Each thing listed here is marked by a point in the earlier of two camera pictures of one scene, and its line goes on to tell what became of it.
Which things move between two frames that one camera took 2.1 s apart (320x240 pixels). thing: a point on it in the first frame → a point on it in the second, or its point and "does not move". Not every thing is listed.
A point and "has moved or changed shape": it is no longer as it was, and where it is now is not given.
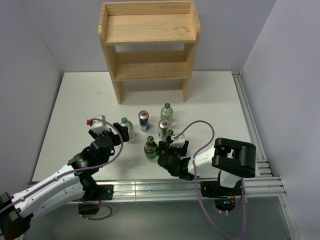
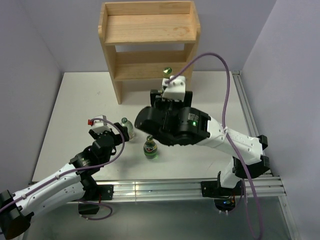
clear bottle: (126, 123) does not move
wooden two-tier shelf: (150, 40) does not move
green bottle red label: (151, 148) does not move
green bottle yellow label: (168, 139) has moved or changed shape
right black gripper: (163, 146) → (157, 100)
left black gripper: (116, 138) does not move
